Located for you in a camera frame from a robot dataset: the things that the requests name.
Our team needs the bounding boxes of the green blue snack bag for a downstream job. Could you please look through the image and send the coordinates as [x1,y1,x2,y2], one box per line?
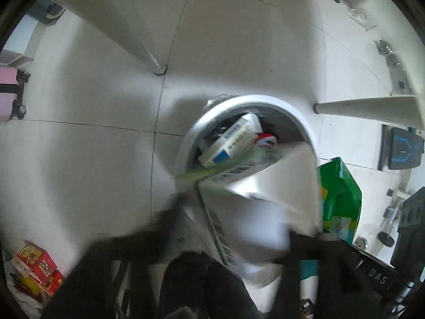
[318,158,362,244]

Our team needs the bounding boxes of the green white carton box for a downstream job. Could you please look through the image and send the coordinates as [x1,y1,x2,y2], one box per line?
[173,140,323,286]

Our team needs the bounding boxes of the red white snack wrapper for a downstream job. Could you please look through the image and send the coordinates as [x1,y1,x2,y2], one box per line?
[254,133,278,147]

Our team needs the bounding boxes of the white blue medicine box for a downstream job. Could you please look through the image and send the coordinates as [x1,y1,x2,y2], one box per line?
[198,113,263,168]

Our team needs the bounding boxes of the white trash bin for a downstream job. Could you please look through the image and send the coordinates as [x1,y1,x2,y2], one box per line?
[174,94,316,191]

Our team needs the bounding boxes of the red snack boxes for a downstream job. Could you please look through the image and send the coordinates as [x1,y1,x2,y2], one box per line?
[11,242,65,297]

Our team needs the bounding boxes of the black trouser legs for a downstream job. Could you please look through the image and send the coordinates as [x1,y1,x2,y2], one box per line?
[157,252,262,318]

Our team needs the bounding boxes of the black blue exercise bench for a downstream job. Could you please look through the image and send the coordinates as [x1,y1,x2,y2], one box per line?
[377,125,424,171]

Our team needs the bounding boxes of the white table leg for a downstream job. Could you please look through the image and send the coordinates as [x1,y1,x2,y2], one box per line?
[59,0,166,76]
[313,95,424,130]

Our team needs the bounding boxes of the pink suitcase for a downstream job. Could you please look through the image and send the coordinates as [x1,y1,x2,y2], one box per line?
[0,66,31,123]

